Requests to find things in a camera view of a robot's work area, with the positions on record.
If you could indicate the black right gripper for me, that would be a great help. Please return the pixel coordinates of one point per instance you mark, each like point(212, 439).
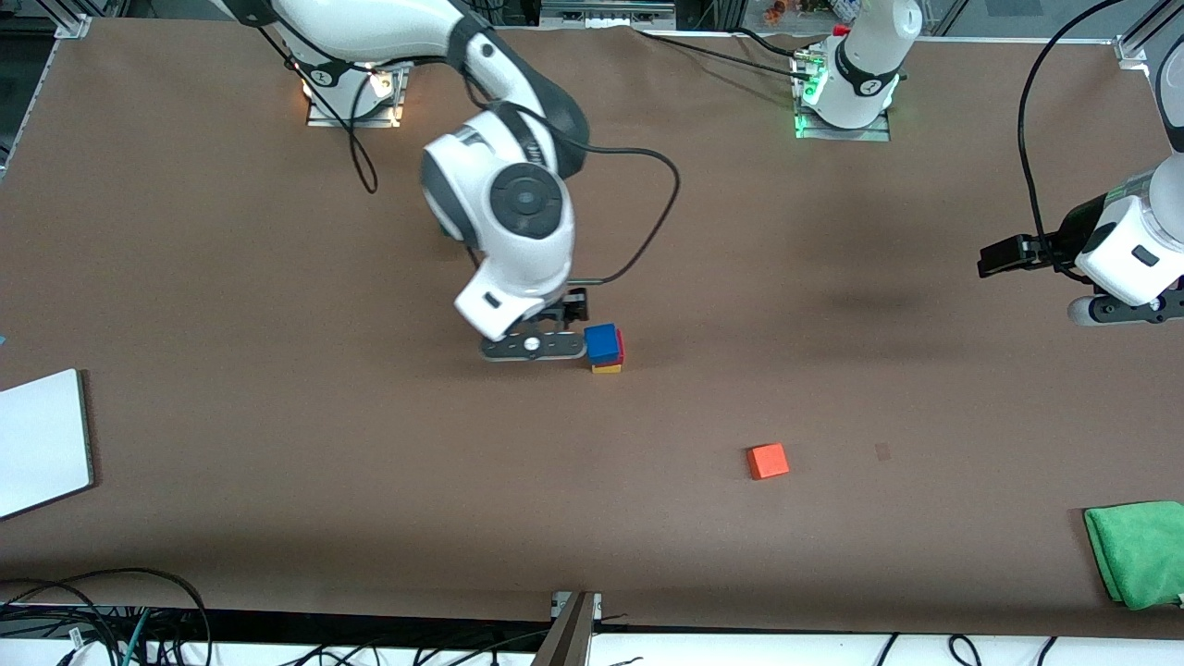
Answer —
point(571, 310)

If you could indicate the green folded cloth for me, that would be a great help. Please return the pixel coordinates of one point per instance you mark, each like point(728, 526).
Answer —
point(1138, 550)

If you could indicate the red cube block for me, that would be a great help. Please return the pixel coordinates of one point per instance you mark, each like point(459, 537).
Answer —
point(621, 350)

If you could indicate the blue cube block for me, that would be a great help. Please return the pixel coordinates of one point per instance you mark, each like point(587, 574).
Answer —
point(601, 344)

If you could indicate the metal corner bracket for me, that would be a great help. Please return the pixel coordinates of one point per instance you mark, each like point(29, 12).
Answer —
point(72, 26)
point(1131, 51)

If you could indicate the orange cube block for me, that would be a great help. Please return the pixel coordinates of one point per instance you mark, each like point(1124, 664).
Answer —
point(768, 461)

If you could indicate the aluminium frame profile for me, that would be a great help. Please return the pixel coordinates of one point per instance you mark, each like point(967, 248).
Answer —
point(566, 638)

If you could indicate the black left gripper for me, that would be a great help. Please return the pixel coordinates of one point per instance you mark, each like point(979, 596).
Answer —
point(1073, 228)

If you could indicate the white flat board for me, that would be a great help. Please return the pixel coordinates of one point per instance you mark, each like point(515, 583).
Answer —
point(42, 444)

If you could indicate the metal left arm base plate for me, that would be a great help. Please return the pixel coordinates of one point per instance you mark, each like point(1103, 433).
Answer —
point(869, 135)

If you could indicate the small orange figurine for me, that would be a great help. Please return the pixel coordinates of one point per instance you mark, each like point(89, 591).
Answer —
point(775, 12)

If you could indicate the grey metal rail device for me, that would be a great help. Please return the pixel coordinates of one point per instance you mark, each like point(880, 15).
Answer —
point(606, 11)

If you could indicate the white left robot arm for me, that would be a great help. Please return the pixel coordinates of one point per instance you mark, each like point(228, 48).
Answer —
point(1138, 240)

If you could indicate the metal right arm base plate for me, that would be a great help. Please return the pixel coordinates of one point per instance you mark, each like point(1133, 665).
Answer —
point(370, 121)

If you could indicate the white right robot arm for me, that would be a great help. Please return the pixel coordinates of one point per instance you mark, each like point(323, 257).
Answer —
point(518, 250)

